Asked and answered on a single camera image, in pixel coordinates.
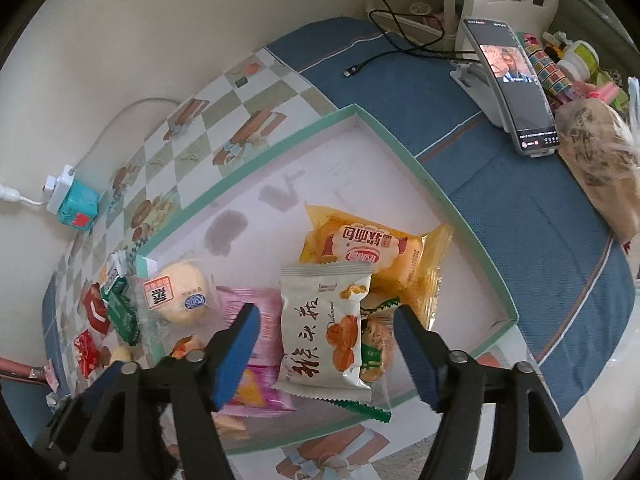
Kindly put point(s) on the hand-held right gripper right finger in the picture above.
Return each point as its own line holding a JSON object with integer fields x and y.
{"x": 415, "y": 355}

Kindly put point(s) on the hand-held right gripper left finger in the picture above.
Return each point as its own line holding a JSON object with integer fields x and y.
{"x": 235, "y": 355}

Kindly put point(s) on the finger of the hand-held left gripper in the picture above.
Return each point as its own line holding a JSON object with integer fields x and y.
{"x": 100, "y": 385}

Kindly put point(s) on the red patterned snack packet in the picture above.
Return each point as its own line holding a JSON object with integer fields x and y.
{"x": 87, "y": 355}

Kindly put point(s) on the clear green-edged cookie packet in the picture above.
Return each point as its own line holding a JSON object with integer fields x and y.
{"x": 372, "y": 345}

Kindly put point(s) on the pink snack packet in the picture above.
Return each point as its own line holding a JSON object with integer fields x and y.
{"x": 265, "y": 305}

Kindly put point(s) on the red white-striped snack packet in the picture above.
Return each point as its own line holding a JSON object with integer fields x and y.
{"x": 96, "y": 310}

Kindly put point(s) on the dark green snack packet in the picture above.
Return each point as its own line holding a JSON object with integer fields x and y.
{"x": 120, "y": 310}

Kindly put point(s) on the clear round bun packet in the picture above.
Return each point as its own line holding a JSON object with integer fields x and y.
{"x": 180, "y": 290}

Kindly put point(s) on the white mushroom print snack packet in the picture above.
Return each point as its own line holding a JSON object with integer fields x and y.
{"x": 320, "y": 330}

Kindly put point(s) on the light green white snack packet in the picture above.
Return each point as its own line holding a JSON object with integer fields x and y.
{"x": 114, "y": 272}

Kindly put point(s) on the yellow bread packet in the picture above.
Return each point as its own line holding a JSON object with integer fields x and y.
{"x": 370, "y": 250}

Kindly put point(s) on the shallow teal cardboard box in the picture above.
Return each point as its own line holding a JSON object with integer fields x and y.
{"x": 350, "y": 170}

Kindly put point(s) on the small pink wrapper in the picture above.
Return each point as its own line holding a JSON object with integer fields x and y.
{"x": 50, "y": 375}

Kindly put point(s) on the reddish brown board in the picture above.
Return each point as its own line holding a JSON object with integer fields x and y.
{"x": 20, "y": 369}

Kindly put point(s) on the blue tablecloth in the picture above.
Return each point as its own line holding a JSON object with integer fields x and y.
{"x": 525, "y": 220}

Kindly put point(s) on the teal box with red crab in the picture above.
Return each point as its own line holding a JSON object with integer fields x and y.
{"x": 77, "y": 207}

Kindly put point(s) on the white power strip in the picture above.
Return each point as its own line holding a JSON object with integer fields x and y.
{"x": 57, "y": 190}

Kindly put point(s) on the checkered printed tablecloth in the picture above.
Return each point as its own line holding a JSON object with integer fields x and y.
{"x": 165, "y": 160}

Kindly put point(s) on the brown paper bag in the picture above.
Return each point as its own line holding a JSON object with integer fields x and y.
{"x": 595, "y": 160}

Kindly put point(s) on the white phone stand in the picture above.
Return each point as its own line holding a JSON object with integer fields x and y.
{"x": 470, "y": 80}

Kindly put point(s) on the smartphone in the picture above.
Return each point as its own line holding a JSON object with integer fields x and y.
{"x": 515, "y": 90}

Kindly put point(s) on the colourful patterned roll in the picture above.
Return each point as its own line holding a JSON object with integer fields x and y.
{"x": 545, "y": 72}

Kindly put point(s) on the pink plastic item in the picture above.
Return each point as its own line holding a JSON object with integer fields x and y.
{"x": 602, "y": 92}

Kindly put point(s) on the green jar with white lid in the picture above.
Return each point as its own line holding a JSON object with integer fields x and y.
{"x": 580, "y": 57}

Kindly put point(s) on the white frame rack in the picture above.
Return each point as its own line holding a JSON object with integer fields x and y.
{"x": 415, "y": 35}

